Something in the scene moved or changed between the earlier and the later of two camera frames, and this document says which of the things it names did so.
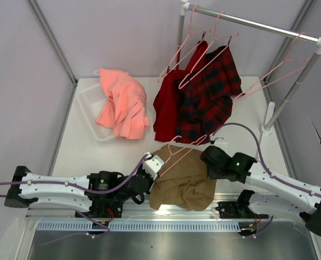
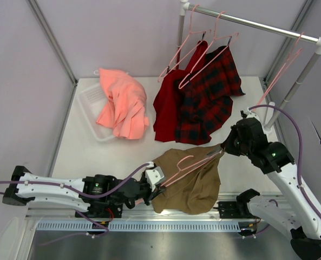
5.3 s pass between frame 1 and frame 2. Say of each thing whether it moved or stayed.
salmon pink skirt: stayed
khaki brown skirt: stayed
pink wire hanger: moved
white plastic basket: stayed
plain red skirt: stayed
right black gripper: moved
